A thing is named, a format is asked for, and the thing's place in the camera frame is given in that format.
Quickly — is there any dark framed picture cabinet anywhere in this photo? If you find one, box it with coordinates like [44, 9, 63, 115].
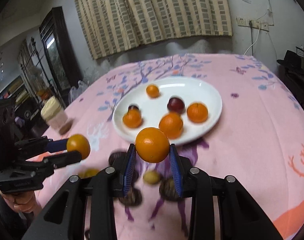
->
[39, 7, 82, 100]

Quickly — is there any green yellow round fruit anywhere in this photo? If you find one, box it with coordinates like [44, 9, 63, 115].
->
[78, 168, 99, 179]

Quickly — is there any striped beige curtain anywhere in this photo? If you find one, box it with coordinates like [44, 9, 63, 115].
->
[74, 0, 233, 60]

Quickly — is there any dark red plum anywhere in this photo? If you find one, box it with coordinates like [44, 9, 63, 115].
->
[167, 97, 185, 114]

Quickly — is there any far right small mandarin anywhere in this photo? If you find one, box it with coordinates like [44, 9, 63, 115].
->
[122, 109, 142, 128]

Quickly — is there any person's left hand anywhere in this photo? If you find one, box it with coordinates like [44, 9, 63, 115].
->
[0, 190, 42, 217]

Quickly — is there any dark wrinkled passion fruit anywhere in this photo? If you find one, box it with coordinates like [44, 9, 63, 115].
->
[159, 177, 182, 202]

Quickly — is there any pink deer print tablecloth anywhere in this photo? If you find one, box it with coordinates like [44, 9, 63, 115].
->
[36, 54, 304, 239]

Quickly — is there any small orange kumquat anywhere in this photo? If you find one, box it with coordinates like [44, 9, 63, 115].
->
[146, 84, 160, 98]

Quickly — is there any small yellow longan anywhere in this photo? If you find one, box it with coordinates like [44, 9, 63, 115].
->
[143, 170, 162, 185]

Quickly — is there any white oval plate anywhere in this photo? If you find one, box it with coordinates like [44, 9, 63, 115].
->
[112, 76, 223, 145]

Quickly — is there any mandarin orange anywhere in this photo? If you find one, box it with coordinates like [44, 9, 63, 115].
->
[135, 127, 170, 163]
[159, 112, 183, 139]
[187, 102, 208, 123]

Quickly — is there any wall power strip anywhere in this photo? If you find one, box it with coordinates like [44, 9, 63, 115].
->
[236, 17, 269, 31]

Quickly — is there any dark plum near right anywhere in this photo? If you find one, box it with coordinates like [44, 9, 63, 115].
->
[108, 151, 127, 169]

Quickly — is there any black tv stand with monitor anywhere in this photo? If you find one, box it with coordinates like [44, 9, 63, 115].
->
[277, 46, 304, 109]

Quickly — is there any clear plastic bag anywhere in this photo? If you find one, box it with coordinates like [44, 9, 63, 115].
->
[68, 80, 89, 104]

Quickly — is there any yellow orange fruit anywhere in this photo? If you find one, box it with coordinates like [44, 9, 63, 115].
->
[66, 134, 91, 160]

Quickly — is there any dark dried date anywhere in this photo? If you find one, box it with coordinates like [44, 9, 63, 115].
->
[118, 187, 142, 207]

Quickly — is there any front dark cherry with stem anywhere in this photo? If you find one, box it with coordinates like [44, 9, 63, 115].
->
[128, 105, 140, 111]

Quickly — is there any cream lid tumbler cup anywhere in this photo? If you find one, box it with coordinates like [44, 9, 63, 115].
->
[41, 96, 73, 135]

